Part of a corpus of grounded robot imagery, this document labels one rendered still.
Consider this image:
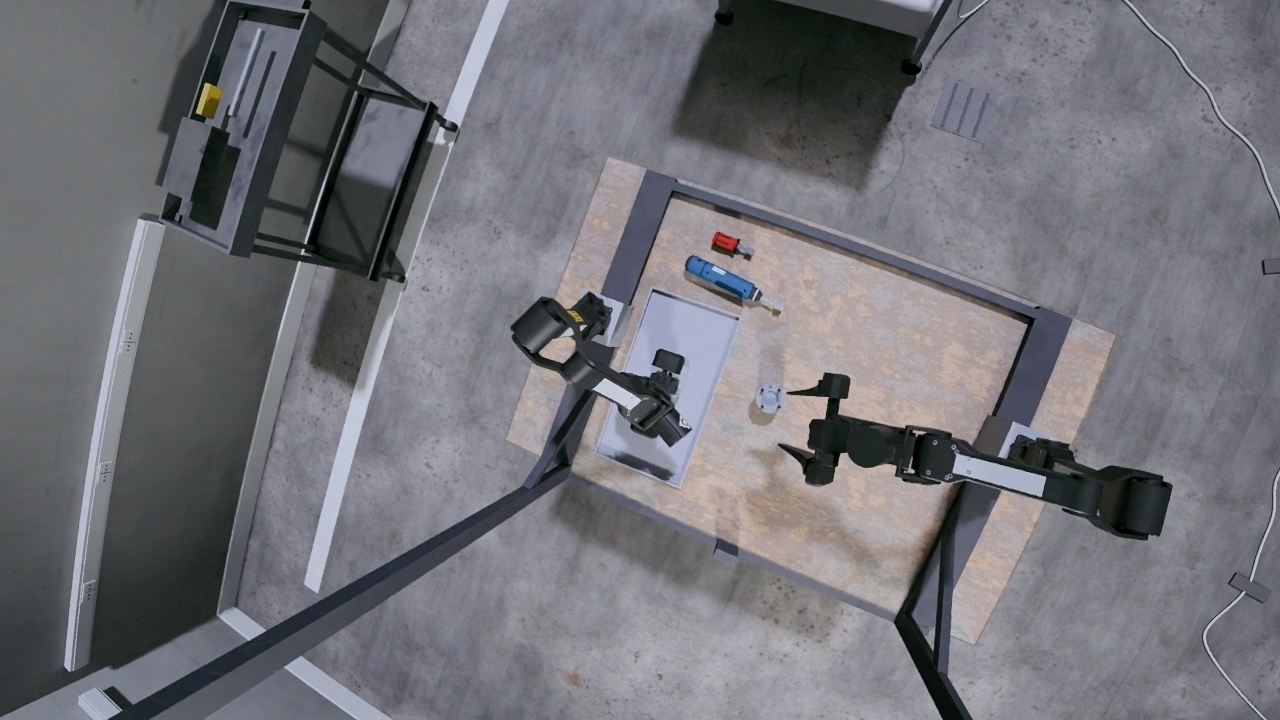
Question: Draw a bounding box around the blue cylinder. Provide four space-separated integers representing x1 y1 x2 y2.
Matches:
685 255 785 311

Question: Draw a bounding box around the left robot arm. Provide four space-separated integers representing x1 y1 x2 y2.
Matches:
509 291 692 448

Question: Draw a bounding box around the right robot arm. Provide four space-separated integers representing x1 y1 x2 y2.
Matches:
806 415 1172 541

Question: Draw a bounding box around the grey l-shaped bracket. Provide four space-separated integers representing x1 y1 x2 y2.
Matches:
657 366 689 398

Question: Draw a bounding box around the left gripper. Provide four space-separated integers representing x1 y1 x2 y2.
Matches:
630 348 685 439

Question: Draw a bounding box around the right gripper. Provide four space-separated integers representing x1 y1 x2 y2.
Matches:
778 372 873 487

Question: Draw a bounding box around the red-handled nut driver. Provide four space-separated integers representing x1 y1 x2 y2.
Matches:
712 231 755 255

